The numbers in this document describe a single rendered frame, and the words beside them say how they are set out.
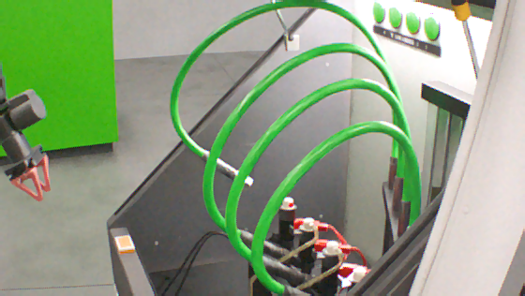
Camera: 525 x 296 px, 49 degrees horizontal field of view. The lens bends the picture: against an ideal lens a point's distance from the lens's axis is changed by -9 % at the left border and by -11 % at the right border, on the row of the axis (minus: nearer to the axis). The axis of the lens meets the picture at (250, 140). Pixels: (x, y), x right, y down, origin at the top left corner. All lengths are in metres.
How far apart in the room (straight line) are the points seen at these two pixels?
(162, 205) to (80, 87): 3.02
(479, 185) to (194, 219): 0.81
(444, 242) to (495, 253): 0.09
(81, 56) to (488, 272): 3.79
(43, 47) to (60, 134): 0.62
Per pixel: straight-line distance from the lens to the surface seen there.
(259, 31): 7.66
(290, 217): 1.02
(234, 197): 0.79
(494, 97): 0.65
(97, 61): 4.26
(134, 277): 1.13
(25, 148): 1.35
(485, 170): 0.65
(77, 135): 4.37
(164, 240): 1.34
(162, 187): 1.29
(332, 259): 0.89
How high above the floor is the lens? 1.54
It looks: 20 degrees down
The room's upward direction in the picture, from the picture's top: straight up
